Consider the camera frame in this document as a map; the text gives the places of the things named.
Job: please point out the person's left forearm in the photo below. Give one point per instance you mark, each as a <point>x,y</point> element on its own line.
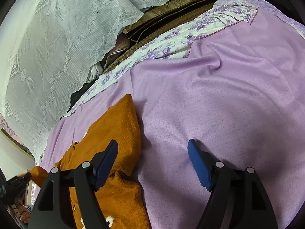
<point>28,208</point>

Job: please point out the person's left hand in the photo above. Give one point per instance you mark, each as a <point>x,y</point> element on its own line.
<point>23,217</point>

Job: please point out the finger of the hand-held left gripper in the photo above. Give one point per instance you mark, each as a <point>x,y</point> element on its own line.
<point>26,176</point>

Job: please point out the brown woven mat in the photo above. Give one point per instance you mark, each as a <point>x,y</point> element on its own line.
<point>177,4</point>

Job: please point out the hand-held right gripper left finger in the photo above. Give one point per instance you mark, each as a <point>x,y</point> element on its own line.
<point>107,165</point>

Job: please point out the white purple floral quilt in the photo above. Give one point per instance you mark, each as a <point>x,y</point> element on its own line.
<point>166,43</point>

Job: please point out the purple blanket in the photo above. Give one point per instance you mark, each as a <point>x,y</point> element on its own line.
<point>214,100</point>

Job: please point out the pink floral cloth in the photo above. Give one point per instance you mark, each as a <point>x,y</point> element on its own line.
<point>3,124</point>

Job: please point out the white crumpled cloth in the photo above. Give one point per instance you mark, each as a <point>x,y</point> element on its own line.
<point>94,70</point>

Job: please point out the orange knit sweater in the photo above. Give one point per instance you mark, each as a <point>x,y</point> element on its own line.
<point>119,128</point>

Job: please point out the white lace curtain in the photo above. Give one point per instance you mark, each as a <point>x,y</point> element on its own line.
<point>59,52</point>

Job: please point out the dark zip garment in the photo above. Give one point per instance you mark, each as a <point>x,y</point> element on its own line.
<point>119,46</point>

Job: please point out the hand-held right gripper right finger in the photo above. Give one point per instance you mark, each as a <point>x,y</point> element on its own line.
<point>199,165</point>

